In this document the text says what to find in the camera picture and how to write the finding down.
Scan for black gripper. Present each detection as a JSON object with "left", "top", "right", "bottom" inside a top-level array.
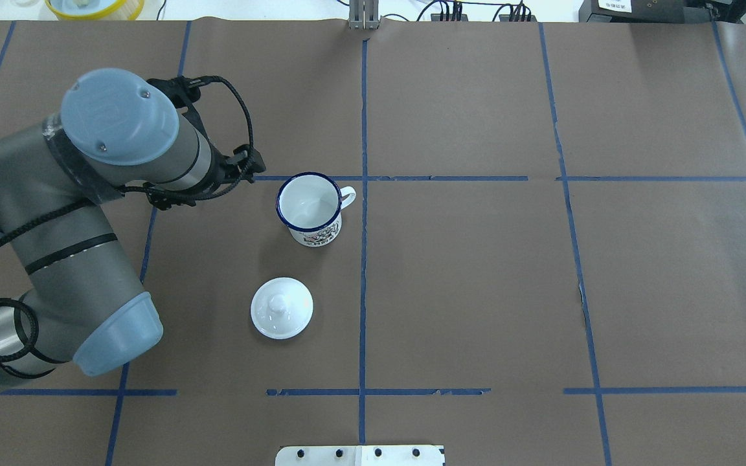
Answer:
[{"left": 145, "top": 146, "right": 266, "bottom": 210}]

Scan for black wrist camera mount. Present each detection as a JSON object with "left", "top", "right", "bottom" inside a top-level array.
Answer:
[{"left": 147, "top": 76, "right": 202, "bottom": 109}]

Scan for black cable plugs right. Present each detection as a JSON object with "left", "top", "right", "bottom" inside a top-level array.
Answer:
[{"left": 491, "top": 1, "right": 537, "bottom": 23}]

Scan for black braided cable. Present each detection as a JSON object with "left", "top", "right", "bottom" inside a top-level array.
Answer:
[{"left": 0, "top": 76, "right": 257, "bottom": 380}]

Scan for white enamel mug lid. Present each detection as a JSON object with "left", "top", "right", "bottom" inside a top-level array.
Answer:
[{"left": 251, "top": 277, "right": 314, "bottom": 340}]

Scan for black equipment box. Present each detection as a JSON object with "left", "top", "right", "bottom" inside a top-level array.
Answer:
[{"left": 578, "top": 1, "right": 746, "bottom": 24}]

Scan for grey metal clamp bracket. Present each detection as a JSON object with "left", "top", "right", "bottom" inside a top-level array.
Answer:
[{"left": 345, "top": 0, "right": 381, "bottom": 30}]

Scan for black cable plugs left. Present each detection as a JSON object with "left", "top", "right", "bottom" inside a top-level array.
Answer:
[{"left": 415, "top": 1, "right": 467, "bottom": 23}]

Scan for black cable plugs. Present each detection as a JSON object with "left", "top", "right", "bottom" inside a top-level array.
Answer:
[
  {"left": 491, "top": 1, "right": 537, "bottom": 23},
  {"left": 415, "top": 1, "right": 467, "bottom": 23}
]

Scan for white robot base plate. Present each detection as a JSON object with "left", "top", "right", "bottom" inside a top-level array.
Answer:
[{"left": 275, "top": 444, "right": 446, "bottom": 465}]

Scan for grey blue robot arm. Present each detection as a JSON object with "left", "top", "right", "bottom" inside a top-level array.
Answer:
[{"left": 0, "top": 68, "right": 266, "bottom": 393}]

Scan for white enamel mug blue rim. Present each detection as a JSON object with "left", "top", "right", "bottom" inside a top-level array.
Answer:
[{"left": 275, "top": 172, "right": 356, "bottom": 248}]

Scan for yellow round container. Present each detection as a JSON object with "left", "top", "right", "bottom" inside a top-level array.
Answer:
[{"left": 44, "top": 1, "right": 146, "bottom": 21}]

